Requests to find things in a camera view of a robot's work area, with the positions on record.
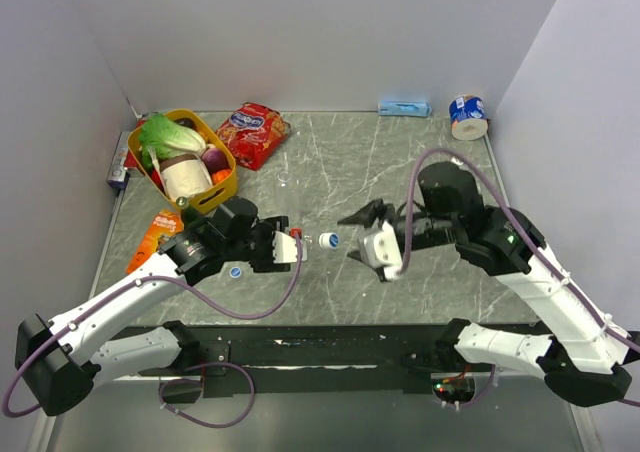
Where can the orange toy fruit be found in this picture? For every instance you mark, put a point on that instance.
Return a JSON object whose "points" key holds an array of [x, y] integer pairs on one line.
{"points": [[220, 176]]}

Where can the blue tissue pack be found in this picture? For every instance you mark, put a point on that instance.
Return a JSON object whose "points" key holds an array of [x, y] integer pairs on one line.
{"points": [[404, 109]]}

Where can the red snack bag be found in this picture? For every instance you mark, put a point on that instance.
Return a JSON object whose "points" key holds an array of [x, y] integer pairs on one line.
{"points": [[252, 134]]}

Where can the purple white box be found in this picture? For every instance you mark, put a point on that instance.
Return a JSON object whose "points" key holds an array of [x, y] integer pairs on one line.
{"points": [[117, 176]]}

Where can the purple toy onion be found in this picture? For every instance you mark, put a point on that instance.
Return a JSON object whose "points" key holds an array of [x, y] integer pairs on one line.
{"points": [[215, 160]]}

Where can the blue wrapped toilet roll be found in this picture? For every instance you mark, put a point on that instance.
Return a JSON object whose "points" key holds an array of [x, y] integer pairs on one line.
{"points": [[468, 118]]}

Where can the green toy cabbage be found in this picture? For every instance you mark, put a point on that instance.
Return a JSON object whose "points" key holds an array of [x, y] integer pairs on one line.
{"points": [[168, 139]]}

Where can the clear plastic water bottle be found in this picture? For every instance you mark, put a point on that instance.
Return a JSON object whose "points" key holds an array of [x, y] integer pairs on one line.
{"points": [[317, 241]]}

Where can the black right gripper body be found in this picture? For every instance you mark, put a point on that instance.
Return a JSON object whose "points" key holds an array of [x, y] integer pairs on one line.
{"points": [[430, 229]]}

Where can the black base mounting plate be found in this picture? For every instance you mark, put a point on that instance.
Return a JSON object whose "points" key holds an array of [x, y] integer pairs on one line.
{"points": [[337, 358]]}

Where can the clear bottle cap centre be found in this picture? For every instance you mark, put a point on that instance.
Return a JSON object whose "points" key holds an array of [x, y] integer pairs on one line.
{"points": [[284, 176]]}

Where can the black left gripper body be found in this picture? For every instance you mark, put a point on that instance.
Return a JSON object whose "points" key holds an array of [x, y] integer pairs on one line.
{"points": [[262, 234]]}

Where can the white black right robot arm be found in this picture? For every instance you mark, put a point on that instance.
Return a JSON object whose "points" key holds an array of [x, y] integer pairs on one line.
{"points": [[583, 355]]}

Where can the green glass bottle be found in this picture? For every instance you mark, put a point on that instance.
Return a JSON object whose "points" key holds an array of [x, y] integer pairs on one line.
{"points": [[192, 219]]}

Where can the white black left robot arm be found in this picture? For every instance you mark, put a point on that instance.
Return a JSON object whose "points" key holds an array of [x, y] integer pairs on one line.
{"points": [[63, 359]]}

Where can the orange razor package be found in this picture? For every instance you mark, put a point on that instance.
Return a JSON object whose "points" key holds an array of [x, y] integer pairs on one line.
{"points": [[164, 226]]}

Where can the cream brown toy mushroom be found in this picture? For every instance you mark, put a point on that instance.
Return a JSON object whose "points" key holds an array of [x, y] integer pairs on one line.
{"points": [[184, 176]]}

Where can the aluminium frame rail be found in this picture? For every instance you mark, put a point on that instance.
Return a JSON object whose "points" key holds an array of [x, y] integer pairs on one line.
{"points": [[104, 377]]}

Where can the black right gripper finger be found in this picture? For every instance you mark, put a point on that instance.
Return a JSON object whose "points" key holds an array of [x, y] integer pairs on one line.
{"points": [[361, 257], [376, 211]]}

